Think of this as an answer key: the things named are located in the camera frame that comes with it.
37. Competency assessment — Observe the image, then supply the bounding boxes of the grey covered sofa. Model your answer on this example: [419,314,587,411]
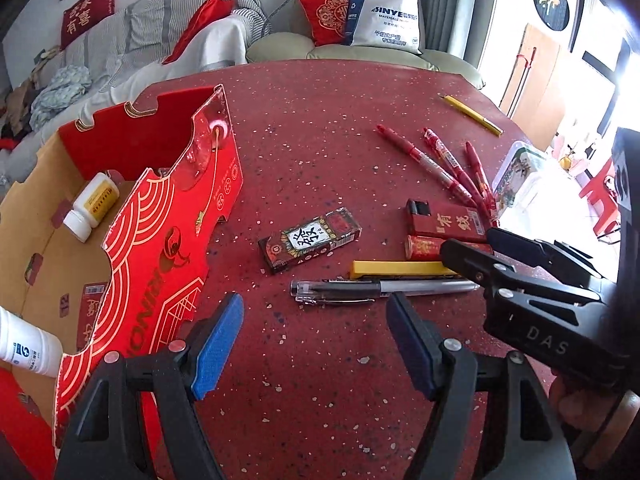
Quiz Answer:
[1,0,270,190]

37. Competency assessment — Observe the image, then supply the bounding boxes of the clear plastic container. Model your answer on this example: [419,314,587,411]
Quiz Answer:
[491,141,549,216]

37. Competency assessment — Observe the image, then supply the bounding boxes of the black clear gel pen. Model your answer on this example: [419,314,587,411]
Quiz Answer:
[290,278,480,306]

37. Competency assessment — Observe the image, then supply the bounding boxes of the red patterned cushion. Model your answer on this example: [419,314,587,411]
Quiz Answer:
[298,0,348,47]

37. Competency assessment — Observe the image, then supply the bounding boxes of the wooden board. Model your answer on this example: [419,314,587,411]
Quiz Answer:
[499,24,564,150]

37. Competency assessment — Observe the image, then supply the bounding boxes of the white blue tote bag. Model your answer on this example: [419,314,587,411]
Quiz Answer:
[343,0,421,54]

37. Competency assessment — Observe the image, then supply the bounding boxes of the red pillow on sofa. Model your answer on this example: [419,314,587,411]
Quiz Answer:
[162,0,234,65]

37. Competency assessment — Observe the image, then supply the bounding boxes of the dark red character pillow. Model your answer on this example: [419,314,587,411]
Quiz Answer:
[60,0,116,50]

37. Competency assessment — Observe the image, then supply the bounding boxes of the red pen middle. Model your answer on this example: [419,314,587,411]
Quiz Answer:
[424,128,491,221]

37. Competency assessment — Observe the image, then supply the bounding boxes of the red pen left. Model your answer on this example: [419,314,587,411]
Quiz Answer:
[376,125,475,208]

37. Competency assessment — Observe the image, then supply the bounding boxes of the red lighter box in carton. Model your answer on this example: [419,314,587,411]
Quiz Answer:
[76,282,106,351]

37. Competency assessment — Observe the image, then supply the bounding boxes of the red box gold characters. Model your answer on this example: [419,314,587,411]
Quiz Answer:
[406,200,487,243]

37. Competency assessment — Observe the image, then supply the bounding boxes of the round black wall decoration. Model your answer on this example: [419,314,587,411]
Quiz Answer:
[534,0,570,32]

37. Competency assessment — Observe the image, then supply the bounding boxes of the light blue crumpled blanket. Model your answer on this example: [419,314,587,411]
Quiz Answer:
[29,65,92,131]

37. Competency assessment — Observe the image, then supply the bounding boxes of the red plastic chair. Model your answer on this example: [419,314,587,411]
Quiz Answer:
[579,158,620,236]

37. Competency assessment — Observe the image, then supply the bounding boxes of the beige recliner armchair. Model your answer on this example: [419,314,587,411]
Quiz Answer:
[246,0,484,89]

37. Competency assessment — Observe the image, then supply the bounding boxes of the red gold-print lighter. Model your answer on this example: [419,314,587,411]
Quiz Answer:
[405,235,445,261]

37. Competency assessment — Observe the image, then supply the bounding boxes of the dark mahjong tile box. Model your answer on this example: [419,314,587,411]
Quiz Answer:
[258,207,362,273]

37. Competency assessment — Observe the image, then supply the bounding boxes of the red pen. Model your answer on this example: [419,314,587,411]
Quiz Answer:
[376,125,475,208]
[424,128,491,221]
[465,141,497,216]

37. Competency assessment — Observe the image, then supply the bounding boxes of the yellow utility knife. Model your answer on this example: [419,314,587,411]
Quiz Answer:
[349,260,457,280]

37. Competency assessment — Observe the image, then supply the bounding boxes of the yellow pencil cutter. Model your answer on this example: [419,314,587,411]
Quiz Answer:
[442,96,503,136]

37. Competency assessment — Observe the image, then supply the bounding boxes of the red pen right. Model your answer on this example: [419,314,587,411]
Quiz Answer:
[465,141,497,216]

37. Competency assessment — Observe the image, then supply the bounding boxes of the white yellow-label pill bottle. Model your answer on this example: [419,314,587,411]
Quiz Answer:
[63,172,120,243]

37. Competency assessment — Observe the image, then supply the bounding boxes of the right hand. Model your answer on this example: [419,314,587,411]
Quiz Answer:
[549,375,617,432]

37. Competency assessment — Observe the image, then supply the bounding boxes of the white bottle with wide cap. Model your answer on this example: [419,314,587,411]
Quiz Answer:
[0,308,63,378]

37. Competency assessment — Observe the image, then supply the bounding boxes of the red cardboard fruit box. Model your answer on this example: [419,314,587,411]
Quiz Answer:
[1,84,243,479]

